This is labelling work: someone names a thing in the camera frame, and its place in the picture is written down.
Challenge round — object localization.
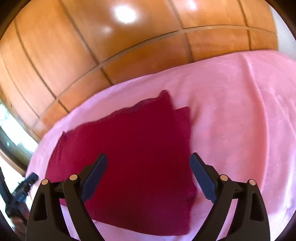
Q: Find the wooden window frame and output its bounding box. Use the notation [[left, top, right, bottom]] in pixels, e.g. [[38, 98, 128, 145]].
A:
[[1, 103, 38, 176]]

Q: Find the pink bedspread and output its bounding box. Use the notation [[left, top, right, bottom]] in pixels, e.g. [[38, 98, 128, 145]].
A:
[[28, 50, 295, 240]]

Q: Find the dark red knit garment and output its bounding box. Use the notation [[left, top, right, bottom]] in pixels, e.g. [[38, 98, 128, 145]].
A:
[[46, 91, 197, 236]]

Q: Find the wooden panelled headboard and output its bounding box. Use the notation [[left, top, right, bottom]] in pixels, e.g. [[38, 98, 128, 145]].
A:
[[1, 0, 278, 139]]

